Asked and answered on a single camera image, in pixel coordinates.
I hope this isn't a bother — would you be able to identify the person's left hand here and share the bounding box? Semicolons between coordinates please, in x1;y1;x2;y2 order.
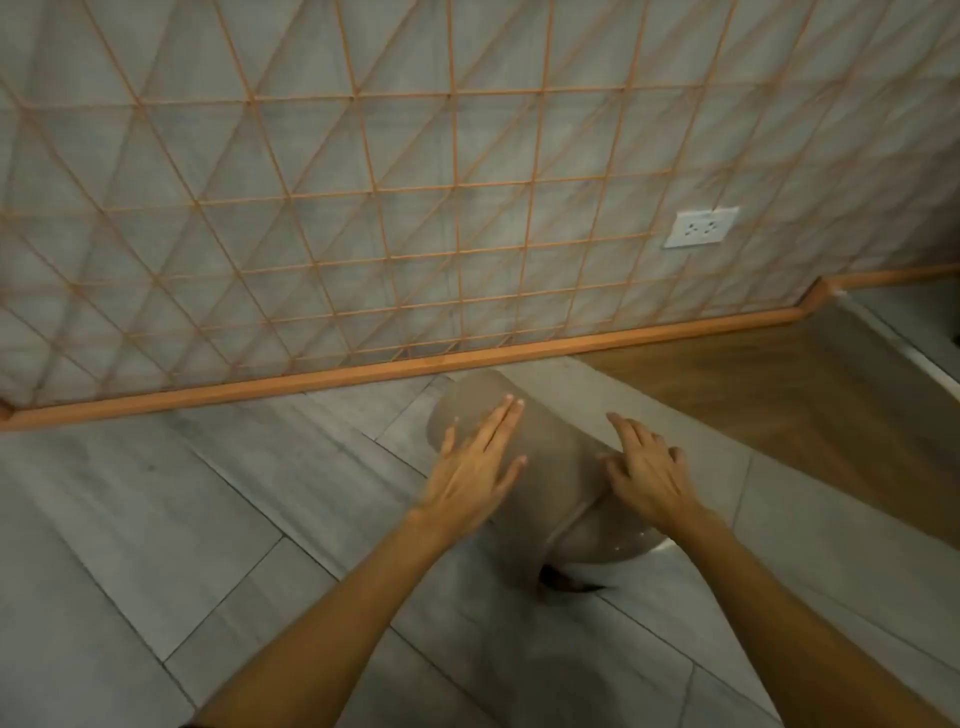
408;395;528;535

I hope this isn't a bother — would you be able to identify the person's right hand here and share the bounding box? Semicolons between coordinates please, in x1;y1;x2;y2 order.
602;411;712;535

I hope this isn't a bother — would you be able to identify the taupe round bin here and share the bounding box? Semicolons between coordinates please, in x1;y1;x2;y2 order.
425;368;670;595

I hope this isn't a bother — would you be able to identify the person's right forearm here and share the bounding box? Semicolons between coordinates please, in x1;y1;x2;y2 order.
666;510;955;728

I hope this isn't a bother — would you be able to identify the person's left forearm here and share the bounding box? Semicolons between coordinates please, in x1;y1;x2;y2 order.
193;511;453;728

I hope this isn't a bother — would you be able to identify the orange wooden baseboard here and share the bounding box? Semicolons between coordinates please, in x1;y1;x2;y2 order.
0;263;960;433

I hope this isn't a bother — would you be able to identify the white wall socket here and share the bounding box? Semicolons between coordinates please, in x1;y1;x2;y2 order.
662;206;741;250

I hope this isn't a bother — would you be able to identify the white door rail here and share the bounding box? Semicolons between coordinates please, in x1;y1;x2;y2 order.
835;291;960;384

